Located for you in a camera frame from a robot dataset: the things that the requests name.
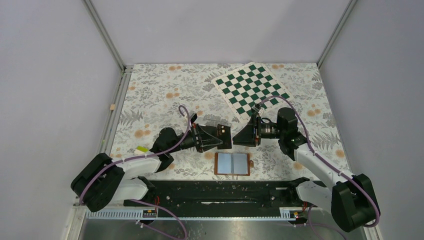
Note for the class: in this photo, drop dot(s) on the brown leather card holder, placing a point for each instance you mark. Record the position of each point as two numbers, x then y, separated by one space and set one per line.
232 164

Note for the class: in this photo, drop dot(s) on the floral patterned table cloth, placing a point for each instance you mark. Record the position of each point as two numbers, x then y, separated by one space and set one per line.
154 92

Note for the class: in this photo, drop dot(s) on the clear acrylic card box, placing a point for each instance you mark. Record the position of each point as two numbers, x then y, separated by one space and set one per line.
208 121

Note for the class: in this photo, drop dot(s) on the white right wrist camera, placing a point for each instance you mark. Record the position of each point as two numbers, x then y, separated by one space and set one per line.
257 110

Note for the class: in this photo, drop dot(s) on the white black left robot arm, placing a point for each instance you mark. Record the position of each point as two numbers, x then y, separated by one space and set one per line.
106 180

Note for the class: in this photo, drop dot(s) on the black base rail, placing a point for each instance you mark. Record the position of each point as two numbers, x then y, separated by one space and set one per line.
215 199

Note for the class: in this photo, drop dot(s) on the green white checkered mat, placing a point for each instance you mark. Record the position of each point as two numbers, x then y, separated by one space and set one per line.
247 86

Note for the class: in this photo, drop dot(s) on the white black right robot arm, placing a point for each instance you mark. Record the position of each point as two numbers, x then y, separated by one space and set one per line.
349 198

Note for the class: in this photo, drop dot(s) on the small yellow green object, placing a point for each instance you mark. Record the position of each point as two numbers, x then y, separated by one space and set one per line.
140 150

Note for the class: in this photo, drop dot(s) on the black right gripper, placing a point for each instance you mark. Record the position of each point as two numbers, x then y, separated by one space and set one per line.
247 136

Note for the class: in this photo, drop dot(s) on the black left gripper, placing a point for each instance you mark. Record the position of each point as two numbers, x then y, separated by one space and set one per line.
206 141

